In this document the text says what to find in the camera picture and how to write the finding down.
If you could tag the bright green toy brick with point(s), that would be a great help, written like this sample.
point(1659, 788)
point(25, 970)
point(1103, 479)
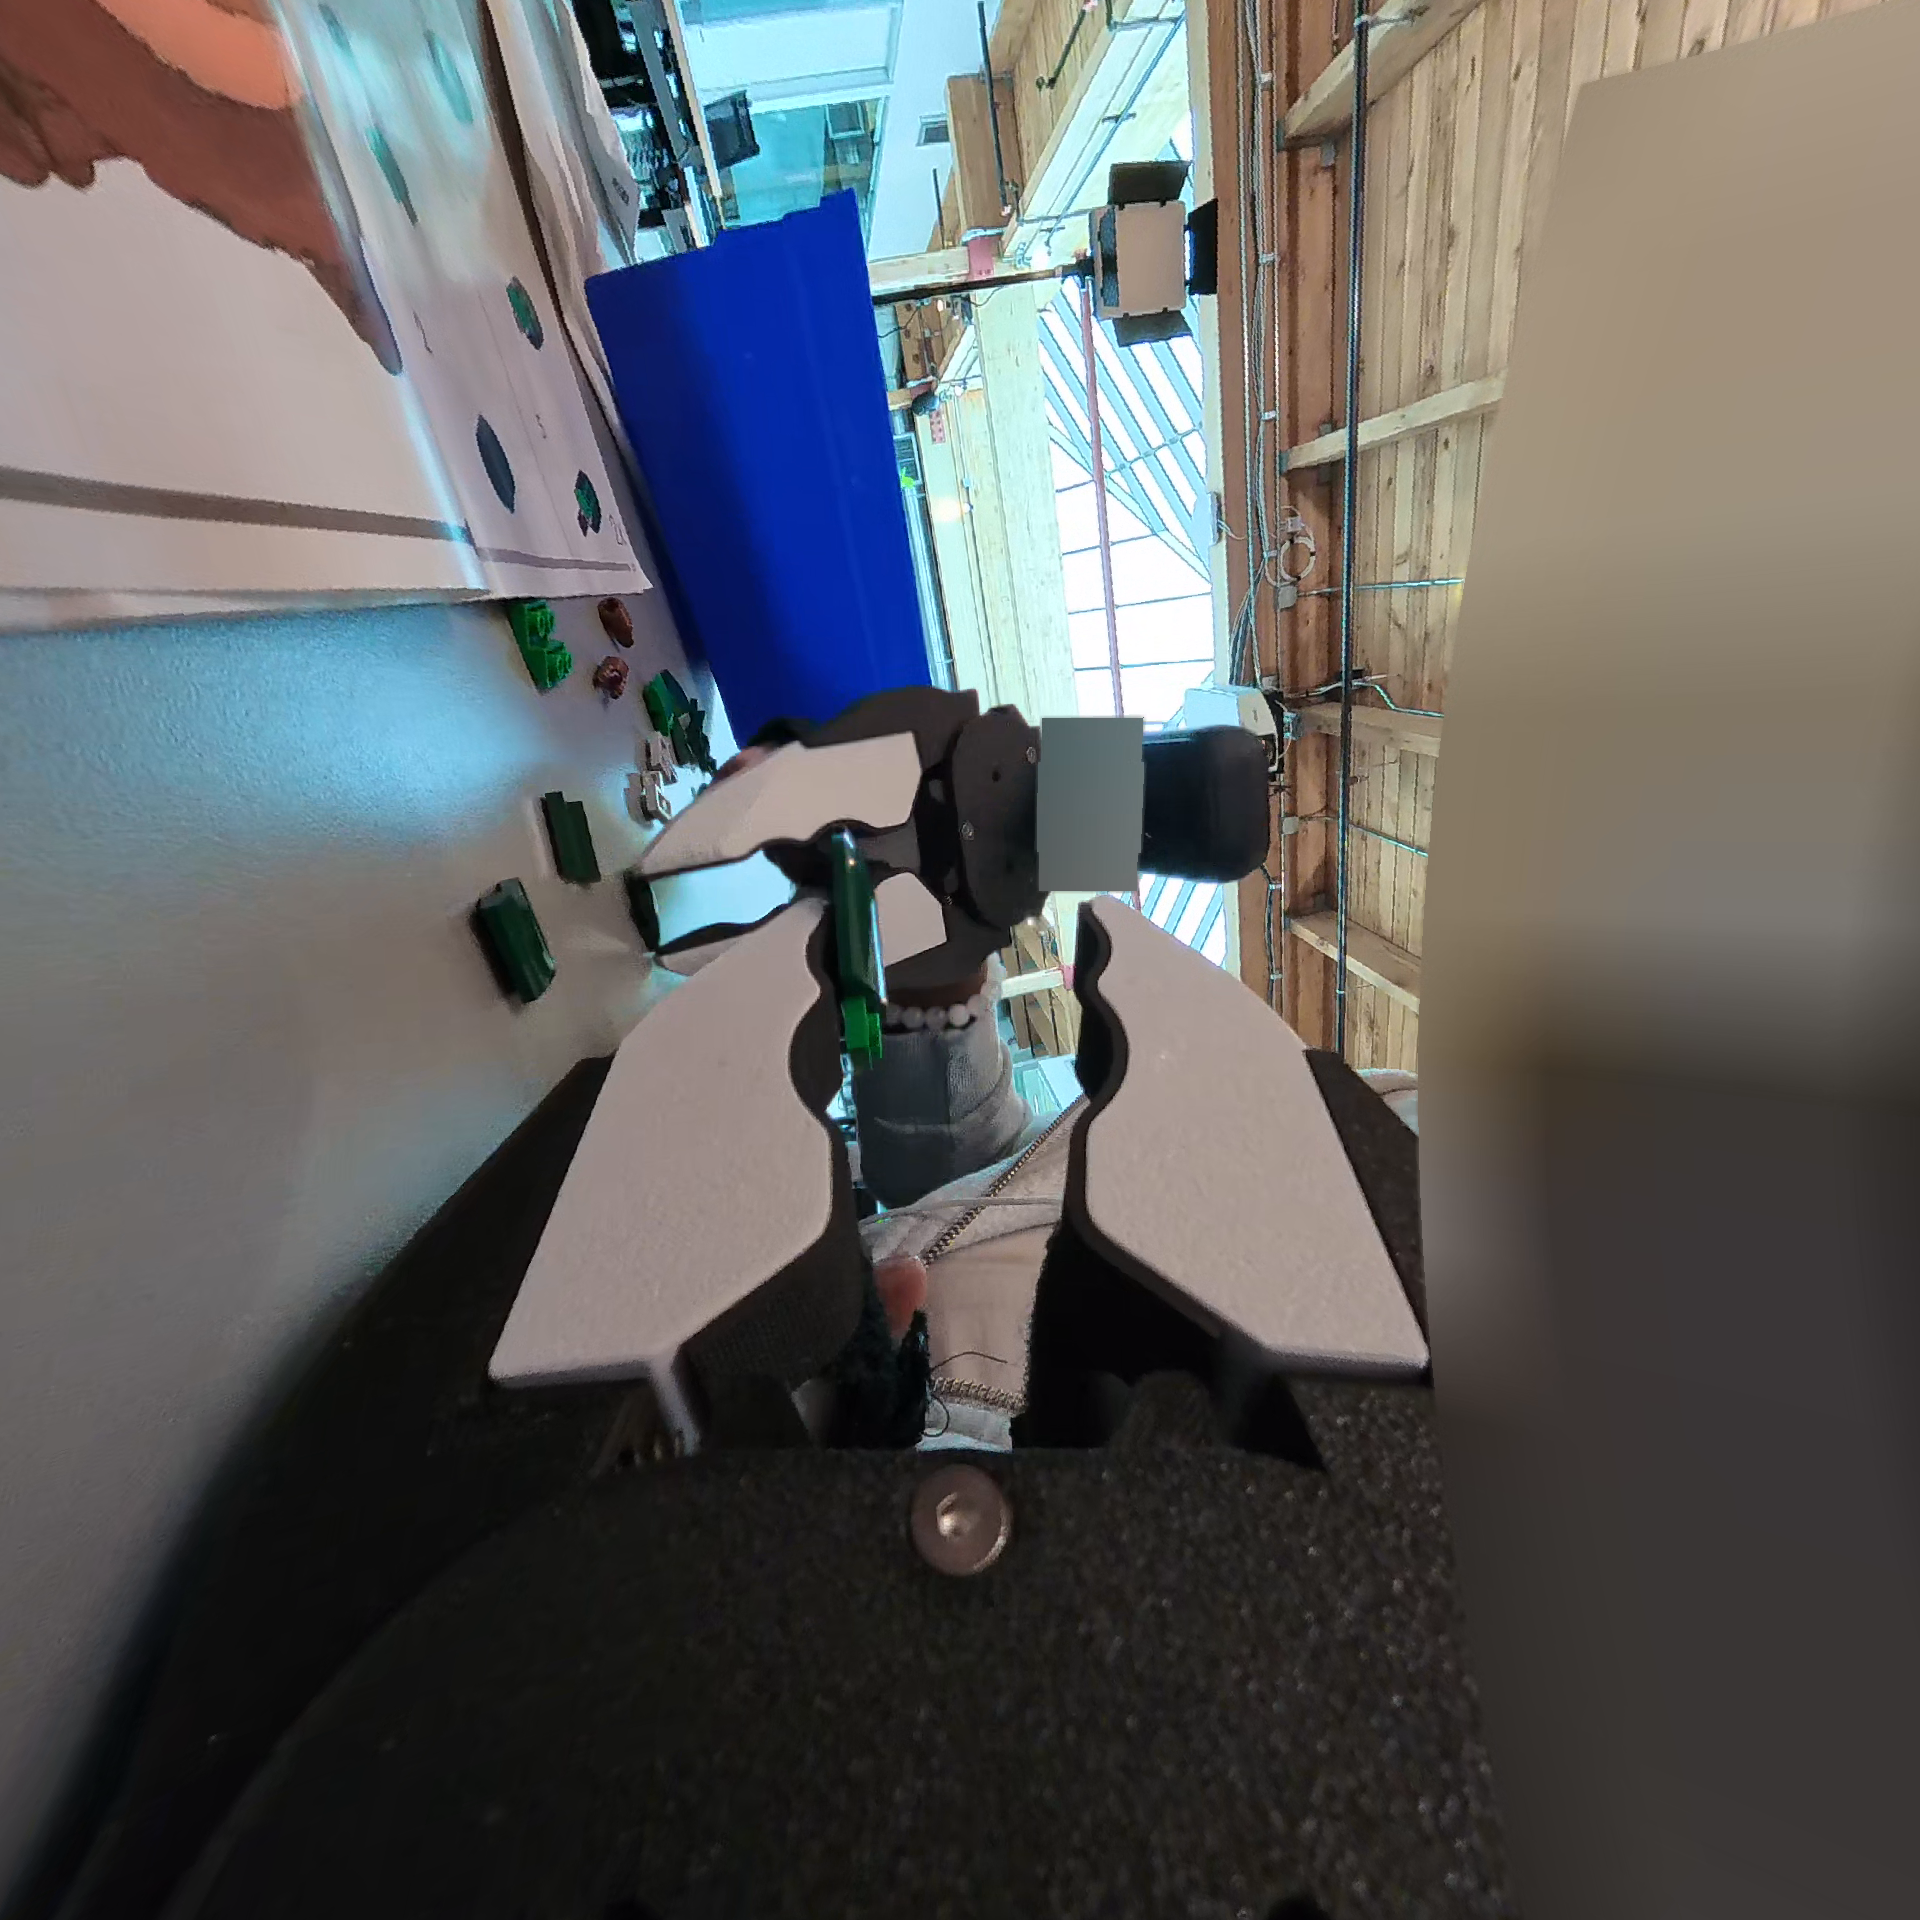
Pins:
point(540, 645)

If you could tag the person's grey hoodie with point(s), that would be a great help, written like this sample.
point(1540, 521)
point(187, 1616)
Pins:
point(983, 1276)

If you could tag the black crate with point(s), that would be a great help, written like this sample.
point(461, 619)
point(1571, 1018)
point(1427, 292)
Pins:
point(730, 129)

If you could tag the person's left hand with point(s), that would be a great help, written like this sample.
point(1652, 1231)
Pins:
point(901, 1292)

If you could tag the white desk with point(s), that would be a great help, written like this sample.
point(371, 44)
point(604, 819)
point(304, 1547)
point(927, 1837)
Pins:
point(269, 1125)

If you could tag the paper sheet with brown print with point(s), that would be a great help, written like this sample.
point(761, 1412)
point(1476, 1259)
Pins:
point(181, 376)

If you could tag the plain white paper sheet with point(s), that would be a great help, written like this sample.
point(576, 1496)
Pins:
point(563, 119)

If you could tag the dark green curved toy brick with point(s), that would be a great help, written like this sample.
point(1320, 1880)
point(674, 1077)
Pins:
point(666, 701)

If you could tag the studio light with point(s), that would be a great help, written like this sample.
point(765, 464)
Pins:
point(1148, 253)

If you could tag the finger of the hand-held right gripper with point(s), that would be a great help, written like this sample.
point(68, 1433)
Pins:
point(796, 795)
point(908, 930)

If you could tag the person's right forearm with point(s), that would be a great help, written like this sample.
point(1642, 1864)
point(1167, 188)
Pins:
point(944, 1108)

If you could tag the blue panel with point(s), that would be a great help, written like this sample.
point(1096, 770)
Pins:
point(763, 464)

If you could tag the light stand pole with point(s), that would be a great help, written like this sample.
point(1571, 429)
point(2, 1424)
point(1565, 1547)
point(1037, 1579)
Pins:
point(973, 282)

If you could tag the dark green sloped toy brick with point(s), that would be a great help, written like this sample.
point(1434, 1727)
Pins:
point(514, 940)

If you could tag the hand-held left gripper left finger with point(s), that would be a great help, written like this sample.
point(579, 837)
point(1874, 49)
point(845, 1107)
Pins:
point(674, 1184)

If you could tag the dark green flat toy plate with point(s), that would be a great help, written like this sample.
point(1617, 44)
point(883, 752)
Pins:
point(571, 837)

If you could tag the green toy brick assembly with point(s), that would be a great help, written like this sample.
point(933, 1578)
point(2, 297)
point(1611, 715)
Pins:
point(856, 930)

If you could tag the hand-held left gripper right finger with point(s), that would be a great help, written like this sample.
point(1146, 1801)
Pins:
point(1231, 1171)

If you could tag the white security camera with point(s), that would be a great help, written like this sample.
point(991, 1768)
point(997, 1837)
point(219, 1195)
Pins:
point(1231, 728)

